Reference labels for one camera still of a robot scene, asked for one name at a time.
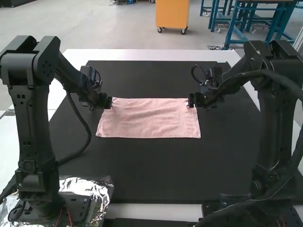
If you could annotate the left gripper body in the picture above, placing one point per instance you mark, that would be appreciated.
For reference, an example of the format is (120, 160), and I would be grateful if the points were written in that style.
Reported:
(103, 101)

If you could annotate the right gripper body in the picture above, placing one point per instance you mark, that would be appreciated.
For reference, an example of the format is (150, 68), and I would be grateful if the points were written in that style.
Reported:
(198, 100)

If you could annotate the pale towel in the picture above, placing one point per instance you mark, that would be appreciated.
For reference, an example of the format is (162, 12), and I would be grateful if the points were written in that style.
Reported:
(149, 118)

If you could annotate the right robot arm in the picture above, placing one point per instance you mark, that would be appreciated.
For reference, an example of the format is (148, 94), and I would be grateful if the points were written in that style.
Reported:
(274, 113)

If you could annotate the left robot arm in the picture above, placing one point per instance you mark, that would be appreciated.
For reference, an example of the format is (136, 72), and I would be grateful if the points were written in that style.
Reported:
(33, 113)

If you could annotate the black mat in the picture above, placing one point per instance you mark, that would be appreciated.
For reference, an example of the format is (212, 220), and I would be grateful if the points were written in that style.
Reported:
(151, 165)

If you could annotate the silver foil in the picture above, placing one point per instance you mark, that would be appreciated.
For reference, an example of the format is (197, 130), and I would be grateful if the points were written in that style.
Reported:
(94, 189)

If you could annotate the orange wheeled cabinet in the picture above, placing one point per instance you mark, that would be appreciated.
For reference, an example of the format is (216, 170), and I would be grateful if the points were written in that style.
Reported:
(171, 13)

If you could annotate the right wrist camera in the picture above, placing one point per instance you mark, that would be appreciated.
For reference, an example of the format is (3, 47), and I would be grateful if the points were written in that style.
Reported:
(214, 76)

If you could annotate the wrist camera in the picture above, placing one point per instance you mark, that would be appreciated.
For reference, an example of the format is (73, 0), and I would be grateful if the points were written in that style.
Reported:
(214, 76)
(90, 75)

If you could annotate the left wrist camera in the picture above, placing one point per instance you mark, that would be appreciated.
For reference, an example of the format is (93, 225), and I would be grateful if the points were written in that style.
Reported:
(90, 75)

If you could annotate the blue metal trolley frame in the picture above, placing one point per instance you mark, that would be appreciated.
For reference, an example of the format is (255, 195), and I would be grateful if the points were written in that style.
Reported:
(260, 21)
(214, 9)

